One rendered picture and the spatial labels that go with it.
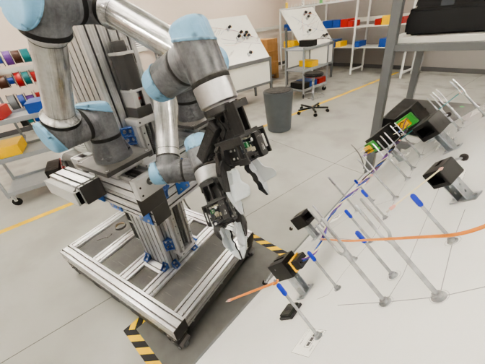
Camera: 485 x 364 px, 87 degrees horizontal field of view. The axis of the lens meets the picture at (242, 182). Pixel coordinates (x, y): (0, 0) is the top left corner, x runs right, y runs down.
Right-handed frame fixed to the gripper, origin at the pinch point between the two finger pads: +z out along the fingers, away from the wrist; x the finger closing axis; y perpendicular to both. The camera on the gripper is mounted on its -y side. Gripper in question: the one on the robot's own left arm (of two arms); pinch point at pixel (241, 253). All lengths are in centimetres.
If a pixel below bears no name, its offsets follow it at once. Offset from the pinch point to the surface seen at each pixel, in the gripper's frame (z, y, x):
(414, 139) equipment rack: -20, -56, 78
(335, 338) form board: 17.4, 23.6, 14.5
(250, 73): -345, -373, 56
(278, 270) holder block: 6.9, 7.4, 8.5
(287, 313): 14.8, 10.1, 7.1
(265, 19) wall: -708, -625, 202
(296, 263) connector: 6.9, 10.6, 12.8
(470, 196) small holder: 7.4, 15.5, 44.4
